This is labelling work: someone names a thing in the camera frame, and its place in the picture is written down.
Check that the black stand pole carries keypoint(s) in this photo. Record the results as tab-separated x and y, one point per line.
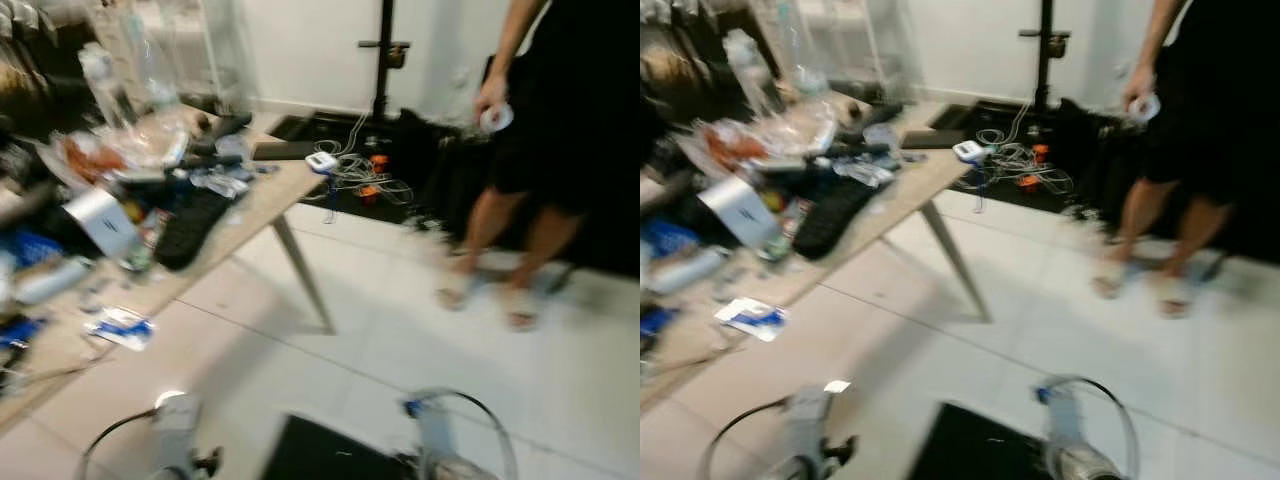
383	55
1045	50

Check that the black remote control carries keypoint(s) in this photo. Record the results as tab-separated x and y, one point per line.
222	126
872	115

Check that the black square object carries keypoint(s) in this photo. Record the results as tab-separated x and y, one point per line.
975	445
325	455

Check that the clear acrylic rack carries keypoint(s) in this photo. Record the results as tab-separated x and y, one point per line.
865	45
215	50

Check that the black keyboard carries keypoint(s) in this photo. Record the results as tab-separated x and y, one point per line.
832	215
190	228

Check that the white tape roll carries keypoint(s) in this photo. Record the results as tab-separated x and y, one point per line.
496	119
1145	108

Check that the person's right hand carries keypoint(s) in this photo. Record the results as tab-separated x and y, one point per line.
489	95
1137	82

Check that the clear plastic bottle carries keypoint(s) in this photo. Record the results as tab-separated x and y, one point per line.
101	82

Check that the silver white box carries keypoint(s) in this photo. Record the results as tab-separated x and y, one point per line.
738	208
100	220

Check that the black floor mat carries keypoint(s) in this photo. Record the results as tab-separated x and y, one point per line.
300	128
960	118

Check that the person in black dress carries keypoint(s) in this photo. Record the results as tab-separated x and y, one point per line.
1210	100
560	100

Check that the white lying bottle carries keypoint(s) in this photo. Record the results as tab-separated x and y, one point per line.
690	270
52	280

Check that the clear plastic bag with orange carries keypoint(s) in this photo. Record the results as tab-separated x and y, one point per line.
765	138
120	150

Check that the blue and white packet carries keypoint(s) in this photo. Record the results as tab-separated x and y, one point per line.
752	318
121	327

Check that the small white device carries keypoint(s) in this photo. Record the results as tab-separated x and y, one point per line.
321	162
968	151

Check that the wooden table with grey legs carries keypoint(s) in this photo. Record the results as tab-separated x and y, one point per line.
900	190
250	205

